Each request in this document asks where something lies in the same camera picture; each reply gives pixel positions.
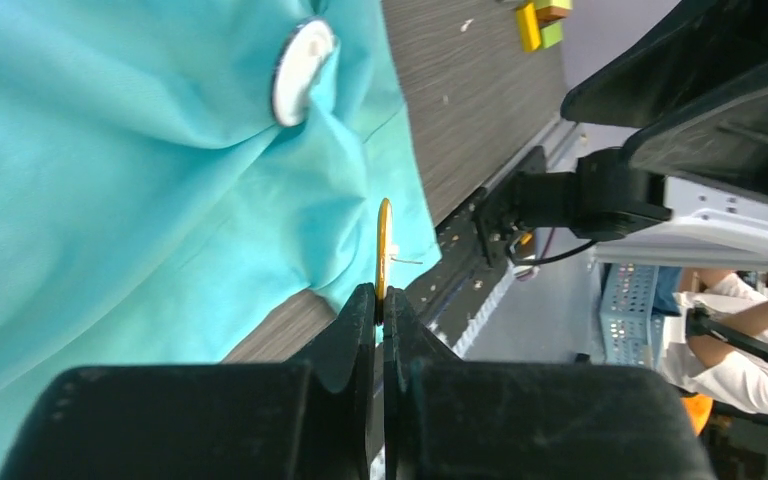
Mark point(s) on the teal t-shirt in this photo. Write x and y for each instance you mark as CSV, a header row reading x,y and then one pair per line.
x,y
152,210

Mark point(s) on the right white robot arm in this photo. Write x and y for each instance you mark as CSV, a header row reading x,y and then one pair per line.
x,y
693,90

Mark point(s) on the person in white shirt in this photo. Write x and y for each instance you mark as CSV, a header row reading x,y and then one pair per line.
x,y
716,341

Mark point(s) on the yellow toy brick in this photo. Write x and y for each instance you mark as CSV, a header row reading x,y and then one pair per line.
x,y
528,27

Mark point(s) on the gold round brooch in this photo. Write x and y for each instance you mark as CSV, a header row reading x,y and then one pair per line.
x,y
386,251

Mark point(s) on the colourful stacked toy blocks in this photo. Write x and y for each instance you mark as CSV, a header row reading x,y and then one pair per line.
x,y
550,15

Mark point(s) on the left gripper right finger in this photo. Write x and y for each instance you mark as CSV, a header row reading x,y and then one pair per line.
x,y
448,418

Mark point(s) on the blue perforated basket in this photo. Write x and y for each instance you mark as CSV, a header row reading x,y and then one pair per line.
x,y
632,335

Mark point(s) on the silver round brooch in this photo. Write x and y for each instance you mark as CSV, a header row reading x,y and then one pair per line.
x,y
303,54

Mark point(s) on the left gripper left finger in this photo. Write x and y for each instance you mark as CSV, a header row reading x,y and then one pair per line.
x,y
304,418

